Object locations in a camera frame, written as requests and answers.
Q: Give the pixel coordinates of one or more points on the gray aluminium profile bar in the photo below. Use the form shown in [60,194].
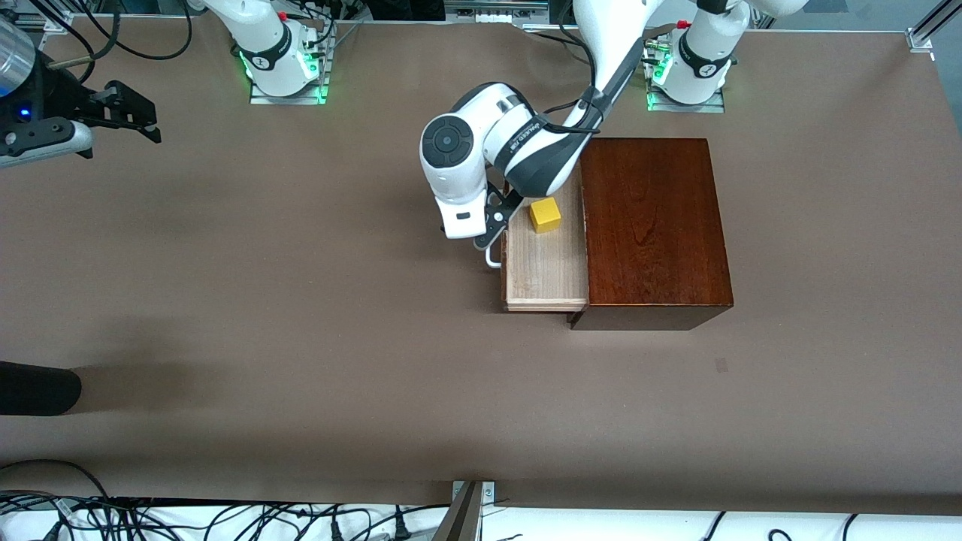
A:
[458,518]

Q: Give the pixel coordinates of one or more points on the silver corner bracket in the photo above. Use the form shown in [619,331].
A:
[487,492]

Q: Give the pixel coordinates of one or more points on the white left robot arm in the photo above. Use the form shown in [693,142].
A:
[451,165]

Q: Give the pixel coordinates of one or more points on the dark brown wooden cabinet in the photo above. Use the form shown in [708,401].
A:
[654,225]

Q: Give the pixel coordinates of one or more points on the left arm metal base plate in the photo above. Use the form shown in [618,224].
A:
[714,107]

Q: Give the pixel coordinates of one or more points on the gray socket strip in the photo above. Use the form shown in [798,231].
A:
[492,6]

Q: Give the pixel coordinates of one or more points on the yellow cube block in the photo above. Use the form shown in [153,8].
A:
[545,216]

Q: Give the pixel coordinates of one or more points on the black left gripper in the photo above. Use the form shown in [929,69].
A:
[505,208]

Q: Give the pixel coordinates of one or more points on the aluminium corner profile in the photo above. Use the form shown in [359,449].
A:
[921,39]

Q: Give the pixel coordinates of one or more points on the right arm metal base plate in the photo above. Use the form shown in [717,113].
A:
[263,100]

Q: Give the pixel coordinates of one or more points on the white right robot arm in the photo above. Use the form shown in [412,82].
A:
[270,64]

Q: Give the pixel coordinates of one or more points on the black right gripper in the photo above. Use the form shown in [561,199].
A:
[83,107]

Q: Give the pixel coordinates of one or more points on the black cylinder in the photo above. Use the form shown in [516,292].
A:
[37,388]

